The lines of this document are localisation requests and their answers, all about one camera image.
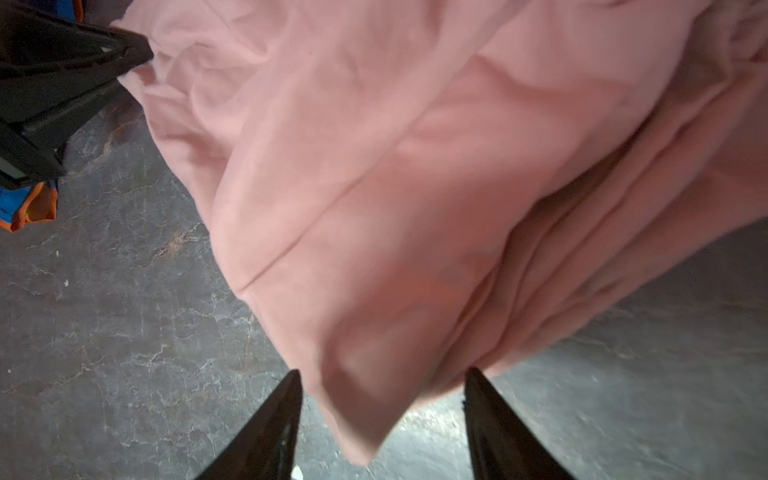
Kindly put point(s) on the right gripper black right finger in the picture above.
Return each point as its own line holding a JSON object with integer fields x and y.
{"x": 501, "y": 446}

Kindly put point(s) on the pink shorts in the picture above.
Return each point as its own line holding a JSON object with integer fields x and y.
{"x": 402, "y": 190}

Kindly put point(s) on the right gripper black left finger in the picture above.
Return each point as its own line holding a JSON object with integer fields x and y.
{"x": 264, "y": 448}

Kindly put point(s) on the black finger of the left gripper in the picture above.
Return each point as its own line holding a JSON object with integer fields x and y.
{"x": 30, "y": 142}
{"x": 47, "y": 60}

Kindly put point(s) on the rainbow striped shorts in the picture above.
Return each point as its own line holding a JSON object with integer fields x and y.
{"x": 29, "y": 205}

